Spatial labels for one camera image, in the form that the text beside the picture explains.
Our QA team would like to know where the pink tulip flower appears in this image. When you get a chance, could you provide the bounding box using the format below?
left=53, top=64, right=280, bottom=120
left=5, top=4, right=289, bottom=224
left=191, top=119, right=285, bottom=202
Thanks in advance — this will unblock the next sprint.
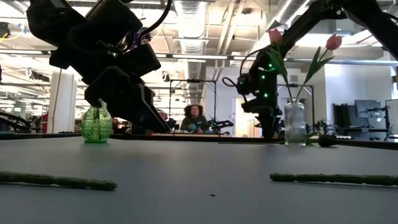
left=266, top=28, right=294, bottom=100
left=297, top=33, right=343, bottom=99

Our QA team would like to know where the red flower bunch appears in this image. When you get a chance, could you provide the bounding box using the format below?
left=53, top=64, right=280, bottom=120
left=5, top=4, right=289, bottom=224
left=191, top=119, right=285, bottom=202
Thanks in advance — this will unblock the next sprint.
left=0, top=170, right=118, bottom=191
left=269, top=172, right=398, bottom=187

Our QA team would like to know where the clear ribbed glass vase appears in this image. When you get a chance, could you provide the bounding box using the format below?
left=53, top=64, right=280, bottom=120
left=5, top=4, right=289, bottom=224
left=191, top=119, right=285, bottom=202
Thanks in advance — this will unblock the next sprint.
left=284, top=98, right=307, bottom=147

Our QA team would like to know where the yellow hanging cord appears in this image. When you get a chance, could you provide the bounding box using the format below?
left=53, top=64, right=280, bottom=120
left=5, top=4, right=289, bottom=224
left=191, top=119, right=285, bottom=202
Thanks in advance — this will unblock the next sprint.
left=52, top=68, right=63, bottom=133

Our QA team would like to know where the white square column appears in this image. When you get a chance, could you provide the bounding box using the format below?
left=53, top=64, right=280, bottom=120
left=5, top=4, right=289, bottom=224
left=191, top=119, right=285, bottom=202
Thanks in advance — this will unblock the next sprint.
left=46, top=68, right=78, bottom=134

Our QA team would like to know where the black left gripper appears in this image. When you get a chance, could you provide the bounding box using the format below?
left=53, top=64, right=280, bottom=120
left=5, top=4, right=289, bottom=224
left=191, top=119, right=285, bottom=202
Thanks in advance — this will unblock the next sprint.
left=49, top=23, right=172, bottom=133

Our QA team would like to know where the green glass vase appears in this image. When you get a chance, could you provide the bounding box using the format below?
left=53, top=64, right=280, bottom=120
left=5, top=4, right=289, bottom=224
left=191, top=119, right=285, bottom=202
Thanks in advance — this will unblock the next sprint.
left=80, top=99, right=113, bottom=144

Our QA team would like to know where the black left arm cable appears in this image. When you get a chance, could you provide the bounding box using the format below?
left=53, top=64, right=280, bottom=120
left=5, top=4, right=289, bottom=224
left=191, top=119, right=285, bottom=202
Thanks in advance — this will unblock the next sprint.
left=139, top=0, right=174, bottom=38

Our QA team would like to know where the person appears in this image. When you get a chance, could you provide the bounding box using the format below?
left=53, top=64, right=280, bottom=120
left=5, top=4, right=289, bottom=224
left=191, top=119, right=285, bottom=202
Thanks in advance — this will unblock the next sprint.
left=180, top=104, right=210, bottom=134

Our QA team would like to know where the black tulip flower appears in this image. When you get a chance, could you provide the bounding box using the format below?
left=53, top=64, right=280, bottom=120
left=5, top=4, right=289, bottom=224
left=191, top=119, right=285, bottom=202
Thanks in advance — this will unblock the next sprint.
left=217, top=132, right=337, bottom=148

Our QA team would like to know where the purple flower bunch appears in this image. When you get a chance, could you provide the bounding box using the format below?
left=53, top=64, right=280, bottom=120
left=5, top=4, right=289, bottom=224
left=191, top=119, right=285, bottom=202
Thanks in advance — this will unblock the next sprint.
left=132, top=29, right=153, bottom=49

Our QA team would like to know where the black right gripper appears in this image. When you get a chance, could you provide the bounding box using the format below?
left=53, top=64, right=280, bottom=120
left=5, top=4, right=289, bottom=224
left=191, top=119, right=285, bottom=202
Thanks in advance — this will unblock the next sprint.
left=238, top=74, right=284, bottom=139

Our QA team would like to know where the black computer monitor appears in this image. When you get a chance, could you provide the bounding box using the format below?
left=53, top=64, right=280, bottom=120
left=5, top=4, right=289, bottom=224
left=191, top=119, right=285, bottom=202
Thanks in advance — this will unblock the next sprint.
left=354, top=99, right=382, bottom=119

